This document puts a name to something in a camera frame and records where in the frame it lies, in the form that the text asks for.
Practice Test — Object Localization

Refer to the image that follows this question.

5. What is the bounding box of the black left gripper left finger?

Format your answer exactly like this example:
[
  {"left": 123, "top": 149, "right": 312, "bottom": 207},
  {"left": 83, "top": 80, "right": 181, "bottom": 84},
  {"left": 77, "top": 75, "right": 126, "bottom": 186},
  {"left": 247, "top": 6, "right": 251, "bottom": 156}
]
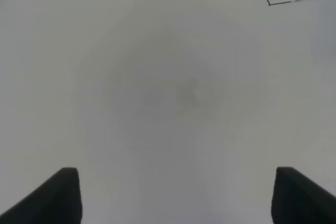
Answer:
[{"left": 1, "top": 167, "right": 82, "bottom": 223}]

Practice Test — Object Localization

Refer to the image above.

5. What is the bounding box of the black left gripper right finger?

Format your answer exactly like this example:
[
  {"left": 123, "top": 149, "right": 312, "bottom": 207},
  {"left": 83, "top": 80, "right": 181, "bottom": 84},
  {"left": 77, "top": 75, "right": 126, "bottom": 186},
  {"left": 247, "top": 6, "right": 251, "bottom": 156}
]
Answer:
[{"left": 271, "top": 167, "right": 335, "bottom": 224}]

